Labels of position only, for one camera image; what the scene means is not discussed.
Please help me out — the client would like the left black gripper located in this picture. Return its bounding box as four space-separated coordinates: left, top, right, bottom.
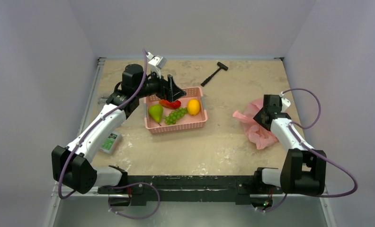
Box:
135 68 186 102

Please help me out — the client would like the pink plastic bag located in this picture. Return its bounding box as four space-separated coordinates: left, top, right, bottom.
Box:
232 98 278 150

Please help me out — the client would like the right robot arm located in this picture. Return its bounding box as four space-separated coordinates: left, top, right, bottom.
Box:
252 95 326 196

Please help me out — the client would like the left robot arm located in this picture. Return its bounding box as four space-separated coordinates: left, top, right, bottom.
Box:
52 64 186 199

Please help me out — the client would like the red orange fake mango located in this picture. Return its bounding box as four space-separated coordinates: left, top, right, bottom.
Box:
159 99 181 110

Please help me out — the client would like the green fake grape bunch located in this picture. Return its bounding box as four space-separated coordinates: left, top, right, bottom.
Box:
165 107 188 125

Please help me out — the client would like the yellow fake lemon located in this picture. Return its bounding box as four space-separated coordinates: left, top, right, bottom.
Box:
187 99 201 116

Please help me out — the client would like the green fake pear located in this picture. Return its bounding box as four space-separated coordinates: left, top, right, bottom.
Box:
148 104 163 125

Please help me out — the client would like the pink perforated plastic basket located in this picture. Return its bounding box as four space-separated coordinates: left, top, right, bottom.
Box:
143 87 208 134

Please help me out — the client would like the black hammer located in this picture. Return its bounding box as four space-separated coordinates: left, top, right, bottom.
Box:
200 62 229 87

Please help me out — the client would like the green labelled small box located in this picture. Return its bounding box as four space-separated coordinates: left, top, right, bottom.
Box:
99 132 122 155

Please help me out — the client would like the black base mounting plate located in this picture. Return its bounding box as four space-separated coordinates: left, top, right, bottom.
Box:
98 172 283 207

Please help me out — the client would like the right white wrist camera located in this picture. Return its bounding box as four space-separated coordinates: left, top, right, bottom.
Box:
279 92 291 113

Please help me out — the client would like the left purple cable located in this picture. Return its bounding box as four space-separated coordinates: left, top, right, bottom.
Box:
57 48 161 220

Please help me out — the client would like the aluminium frame rail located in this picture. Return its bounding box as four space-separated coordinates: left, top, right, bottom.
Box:
42 57 109 227

